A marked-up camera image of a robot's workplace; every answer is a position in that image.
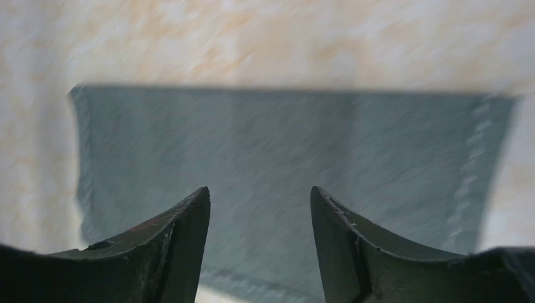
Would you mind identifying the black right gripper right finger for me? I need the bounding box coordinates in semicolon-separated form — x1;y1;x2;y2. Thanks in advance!
310;186;534;302

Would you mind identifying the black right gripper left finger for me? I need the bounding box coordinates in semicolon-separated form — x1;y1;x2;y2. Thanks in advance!
1;187;210;302

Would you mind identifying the grey cloth napkin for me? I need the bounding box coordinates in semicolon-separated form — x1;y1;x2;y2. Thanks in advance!
70;85;517;302

